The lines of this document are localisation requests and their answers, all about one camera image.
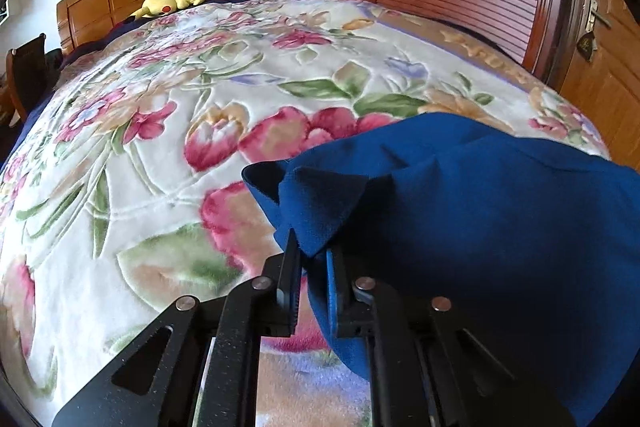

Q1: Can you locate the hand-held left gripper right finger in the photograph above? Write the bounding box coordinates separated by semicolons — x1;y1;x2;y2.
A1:
325;247;576;427

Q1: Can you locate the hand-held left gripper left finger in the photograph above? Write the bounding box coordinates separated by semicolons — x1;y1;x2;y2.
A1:
52;229;303;427

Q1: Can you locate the blue suit jacket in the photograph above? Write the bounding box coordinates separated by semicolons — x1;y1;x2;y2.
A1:
241;112;640;427

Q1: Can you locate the floral blanket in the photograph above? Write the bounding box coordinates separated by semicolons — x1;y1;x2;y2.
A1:
0;0;611;427

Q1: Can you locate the wooden chair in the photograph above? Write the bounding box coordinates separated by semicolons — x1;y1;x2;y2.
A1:
5;33;48;125

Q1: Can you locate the wooden door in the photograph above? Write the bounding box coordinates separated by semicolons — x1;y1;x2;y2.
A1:
555;0;640;195

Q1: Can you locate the dark hanging tag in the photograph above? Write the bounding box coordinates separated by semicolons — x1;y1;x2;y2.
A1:
576;32;599;60

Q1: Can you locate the brass door handle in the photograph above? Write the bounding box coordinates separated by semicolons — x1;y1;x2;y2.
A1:
585;0;613;34

